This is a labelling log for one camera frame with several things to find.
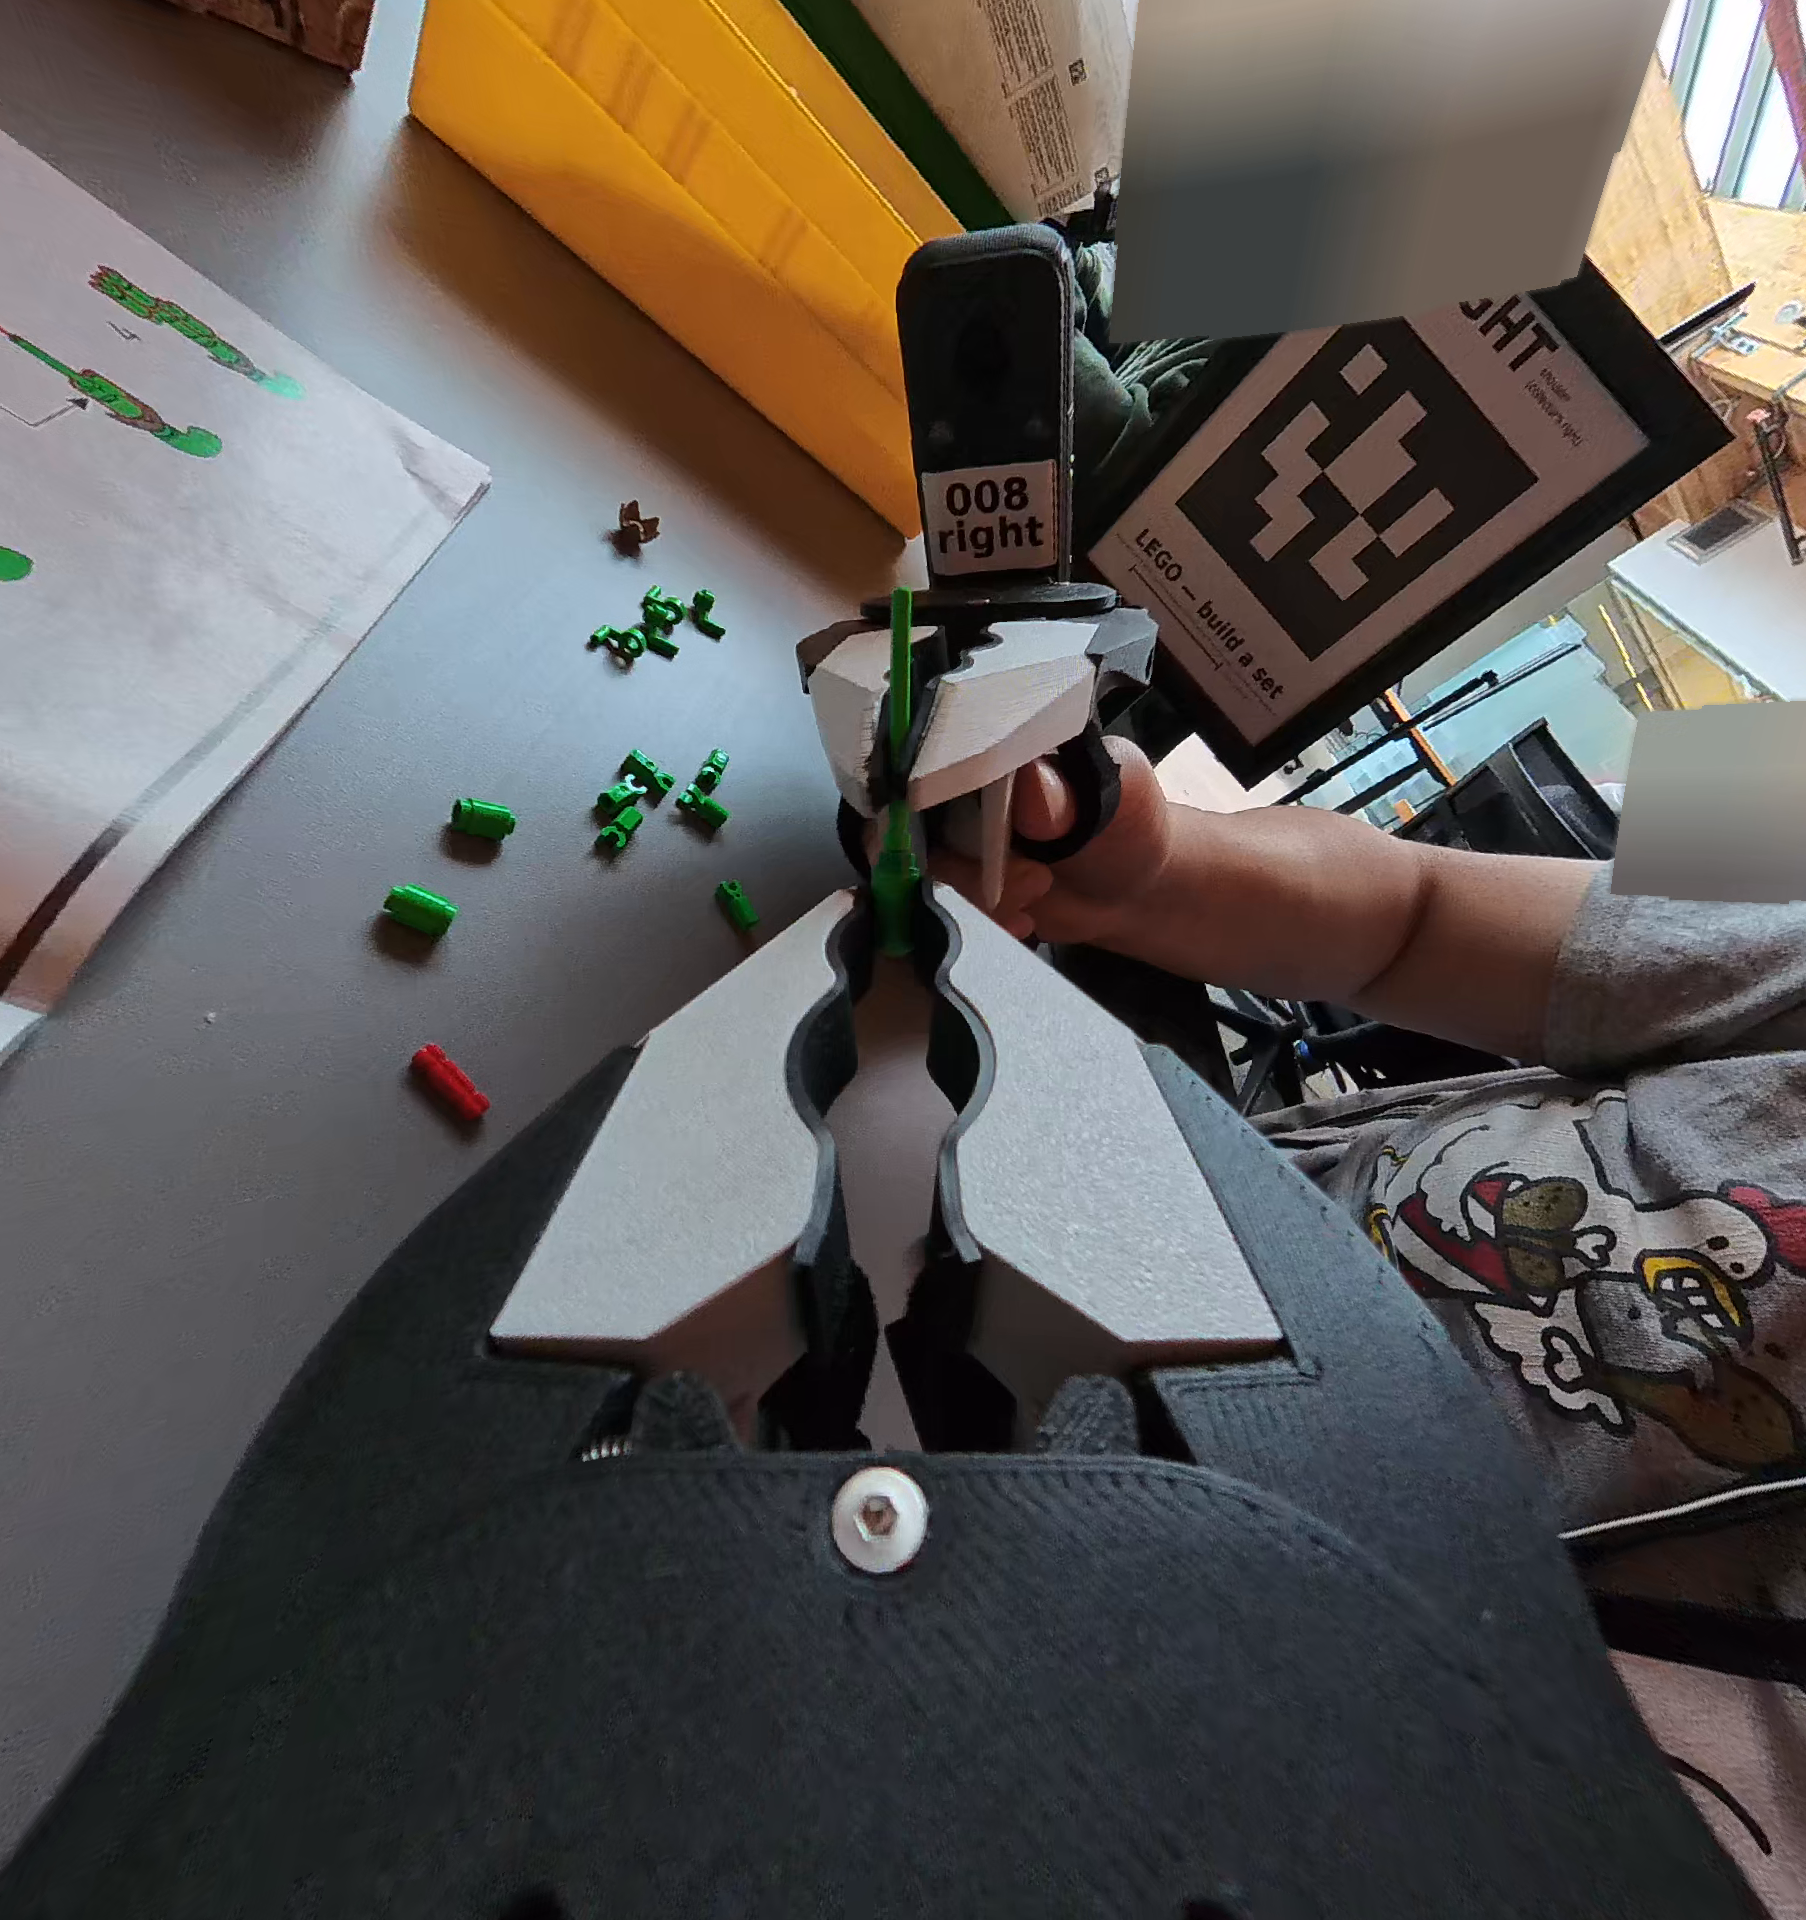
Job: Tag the person's right hand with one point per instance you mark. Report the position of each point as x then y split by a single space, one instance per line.
1128 886

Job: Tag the green lego elbow piece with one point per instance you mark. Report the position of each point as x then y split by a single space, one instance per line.
895 900

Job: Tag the cluster of green lego connectors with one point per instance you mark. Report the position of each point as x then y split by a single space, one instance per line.
641 781
659 614

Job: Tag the lego instruction booklet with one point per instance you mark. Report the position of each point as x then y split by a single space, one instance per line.
124 600

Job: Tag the white wall vent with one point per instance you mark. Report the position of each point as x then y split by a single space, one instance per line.
1721 529

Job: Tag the green round lego brick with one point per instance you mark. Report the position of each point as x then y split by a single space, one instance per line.
482 821
421 907

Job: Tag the black background desk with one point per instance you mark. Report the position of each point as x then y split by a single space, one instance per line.
1533 781

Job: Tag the small brown lego piece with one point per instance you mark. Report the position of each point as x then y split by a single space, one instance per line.
634 525

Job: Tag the green lego connector piece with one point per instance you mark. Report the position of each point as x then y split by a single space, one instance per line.
737 906

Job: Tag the white printed box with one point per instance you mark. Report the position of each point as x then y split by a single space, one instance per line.
1023 106

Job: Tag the yellow plastic bin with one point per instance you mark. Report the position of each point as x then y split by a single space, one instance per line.
662 179

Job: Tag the green lego stick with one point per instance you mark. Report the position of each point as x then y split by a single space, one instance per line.
902 706

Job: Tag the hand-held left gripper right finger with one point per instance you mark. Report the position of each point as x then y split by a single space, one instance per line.
1113 1201

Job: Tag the black framed marker sign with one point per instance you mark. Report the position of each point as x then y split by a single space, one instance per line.
1443 496

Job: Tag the person's right forearm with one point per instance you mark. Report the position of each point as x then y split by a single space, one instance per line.
1368 930

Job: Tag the grey printed t-shirt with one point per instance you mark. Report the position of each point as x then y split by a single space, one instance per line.
1668 1021

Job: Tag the green plastic bin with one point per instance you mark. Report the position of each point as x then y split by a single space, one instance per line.
904 106

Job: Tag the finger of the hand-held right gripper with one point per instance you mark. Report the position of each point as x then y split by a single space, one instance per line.
856 720
1007 706

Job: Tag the red lego pin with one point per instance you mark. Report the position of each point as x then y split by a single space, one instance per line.
449 1082

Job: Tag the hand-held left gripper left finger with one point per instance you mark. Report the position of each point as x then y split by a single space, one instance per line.
662 1201

